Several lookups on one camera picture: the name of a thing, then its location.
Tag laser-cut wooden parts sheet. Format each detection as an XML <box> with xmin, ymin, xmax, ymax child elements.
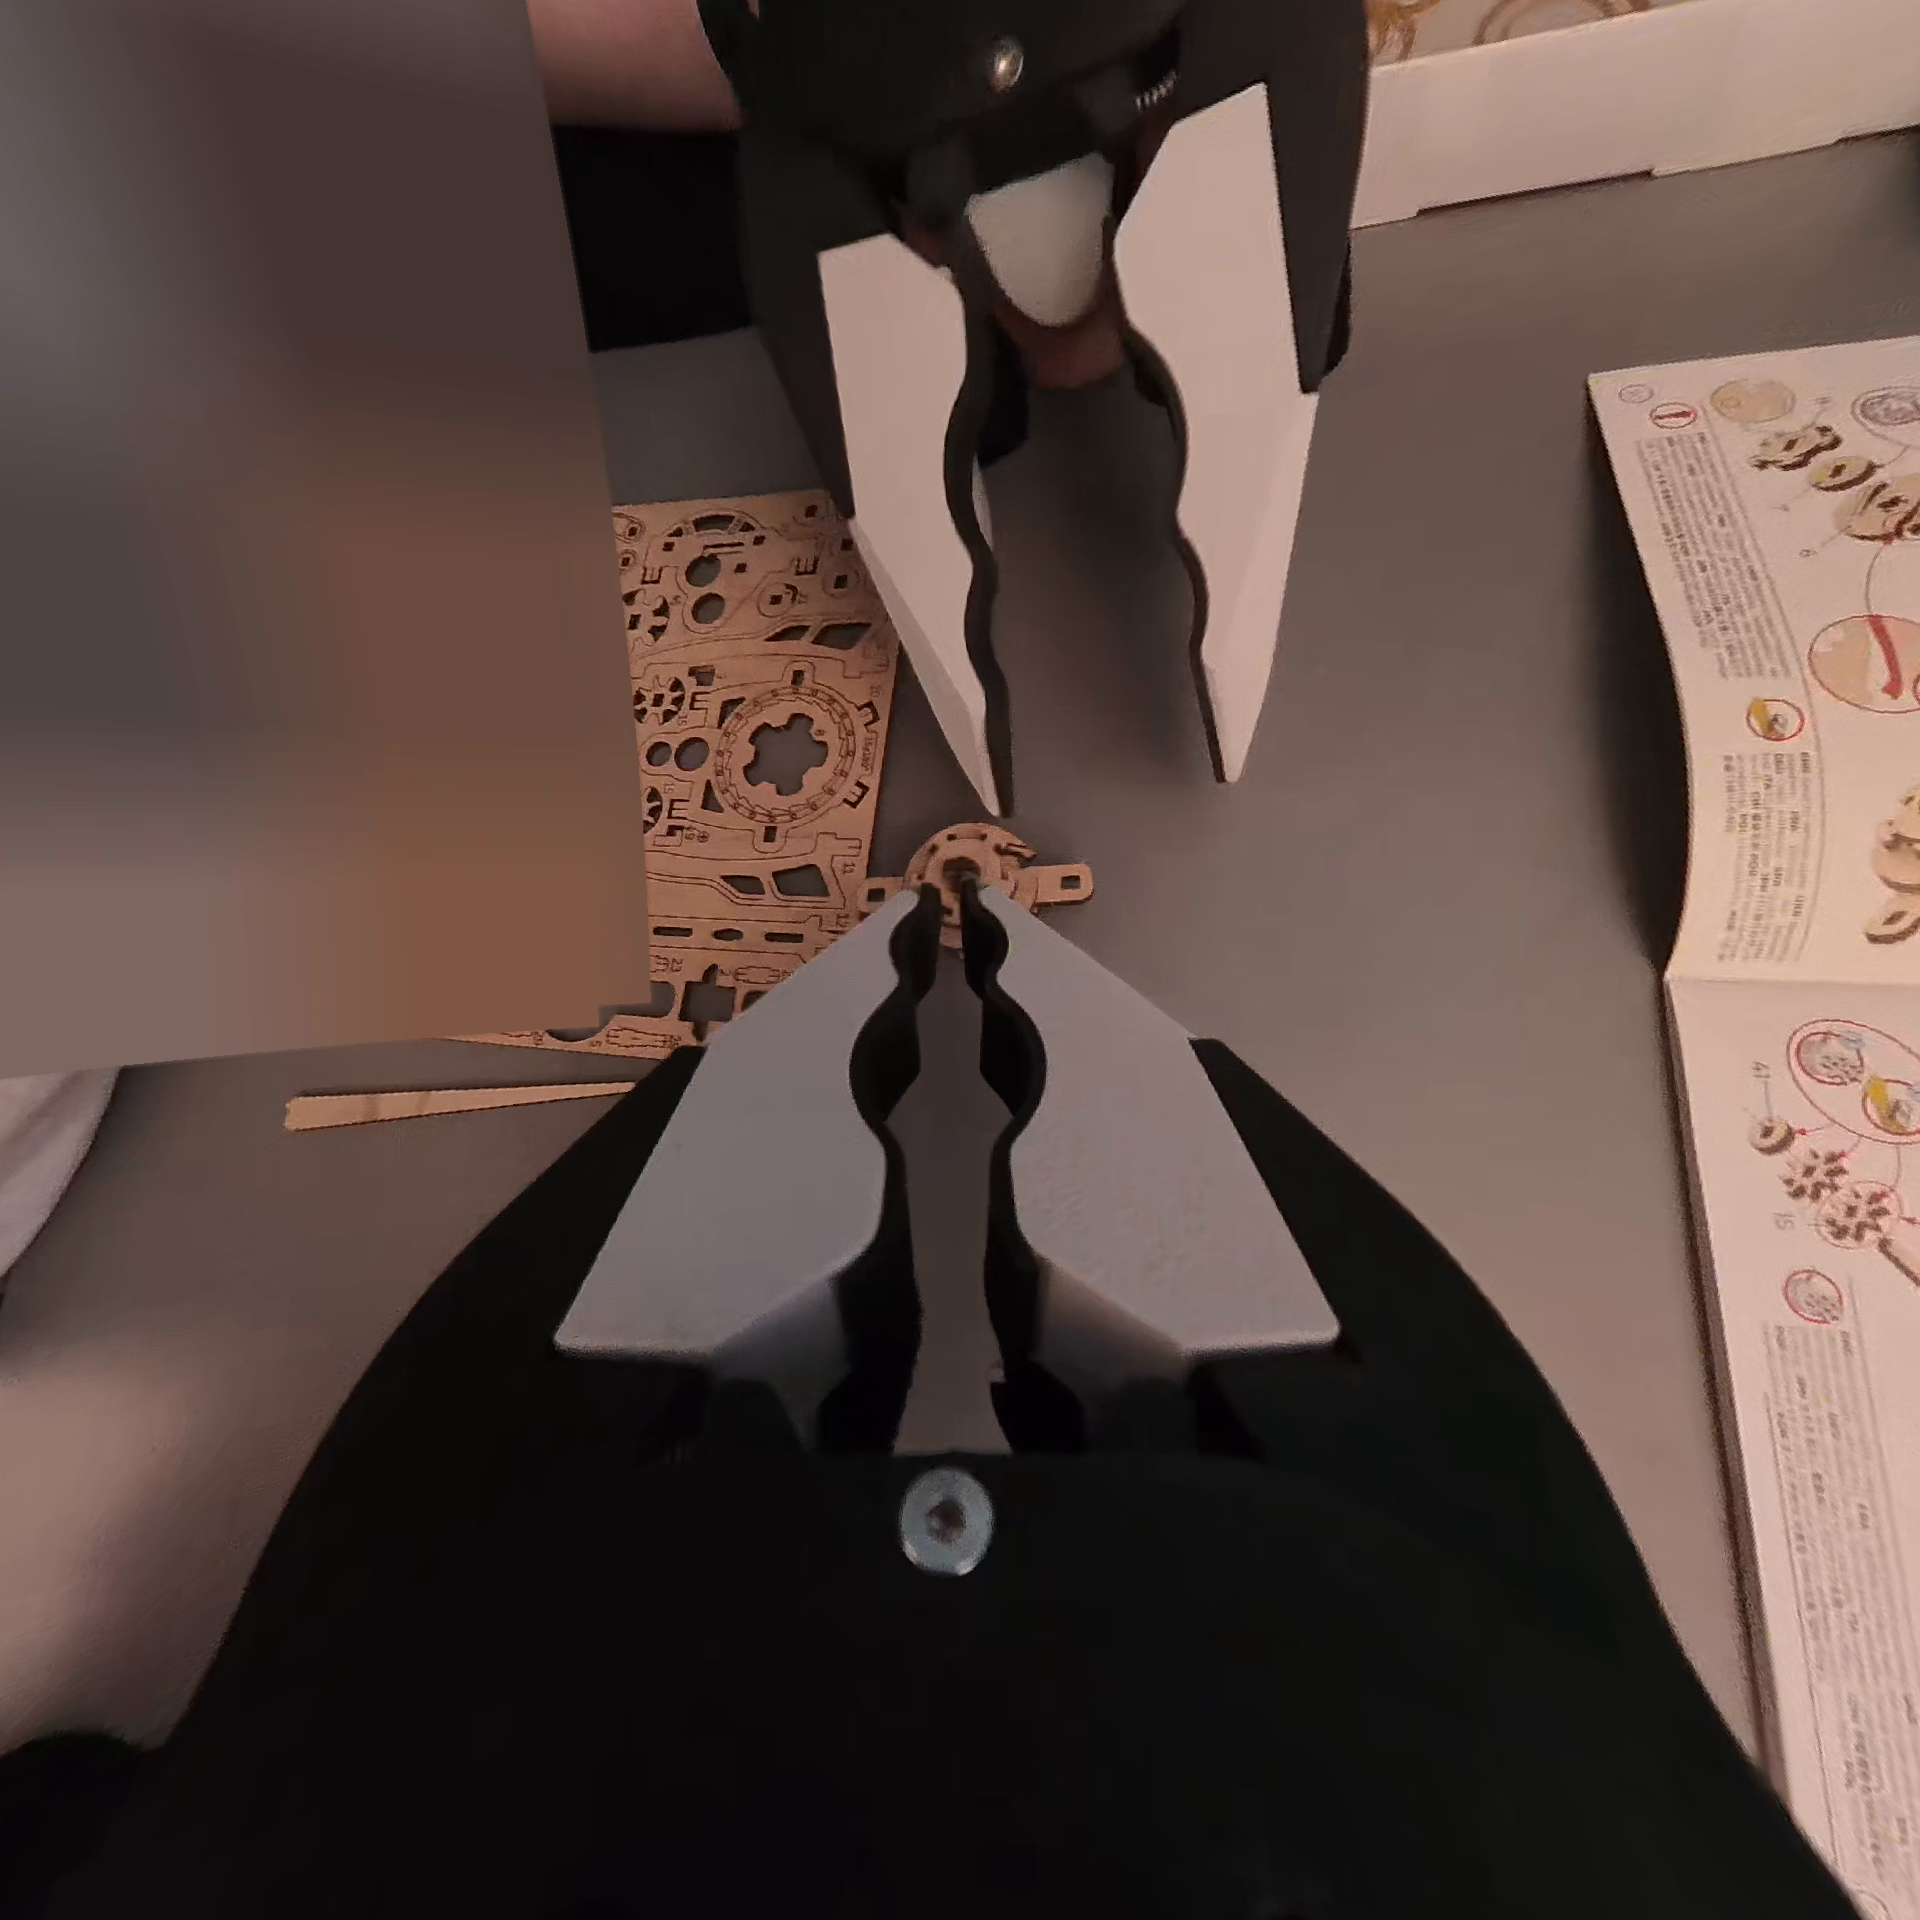
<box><xmin>450</xmin><ymin>487</ymin><xmax>906</xmax><ymax>1059</ymax></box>

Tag open instruction booklet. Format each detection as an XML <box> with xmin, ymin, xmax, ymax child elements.
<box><xmin>1586</xmin><ymin>337</ymin><xmax>1920</xmax><ymax>1920</ymax></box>

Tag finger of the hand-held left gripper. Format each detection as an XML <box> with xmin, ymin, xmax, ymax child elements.
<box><xmin>817</xmin><ymin>228</ymin><xmax>1022</xmax><ymax>826</ymax></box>
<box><xmin>1111</xmin><ymin>79</ymin><xmax>1327</xmax><ymax>789</ymax></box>

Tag small wooden model assembly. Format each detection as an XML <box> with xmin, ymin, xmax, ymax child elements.
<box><xmin>902</xmin><ymin>822</ymin><xmax>1095</xmax><ymax>954</ymax></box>

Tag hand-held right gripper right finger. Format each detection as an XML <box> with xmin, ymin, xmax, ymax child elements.
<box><xmin>961</xmin><ymin>882</ymin><xmax>1344</xmax><ymax>1453</ymax></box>

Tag white cardboard tray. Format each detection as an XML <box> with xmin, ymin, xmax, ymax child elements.
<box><xmin>1351</xmin><ymin>0</ymin><xmax>1920</xmax><ymax>230</ymax></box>

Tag person's left forearm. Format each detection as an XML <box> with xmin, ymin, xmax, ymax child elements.
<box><xmin>529</xmin><ymin>0</ymin><xmax>748</xmax><ymax>134</ymax></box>

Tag pile of tan rubber bands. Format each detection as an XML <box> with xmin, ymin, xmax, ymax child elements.
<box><xmin>1371</xmin><ymin>0</ymin><xmax>1660</xmax><ymax>51</ymax></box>

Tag person's left hand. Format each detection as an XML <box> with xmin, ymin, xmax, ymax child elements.
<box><xmin>996</xmin><ymin>293</ymin><xmax>1134</xmax><ymax>396</ymax></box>

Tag pointed wooden stick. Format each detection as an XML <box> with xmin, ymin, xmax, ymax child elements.
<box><xmin>287</xmin><ymin>1079</ymin><xmax>641</xmax><ymax>1134</ymax></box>

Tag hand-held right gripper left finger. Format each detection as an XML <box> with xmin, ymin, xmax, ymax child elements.
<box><xmin>552</xmin><ymin>884</ymin><xmax>945</xmax><ymax>1453</ymax></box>

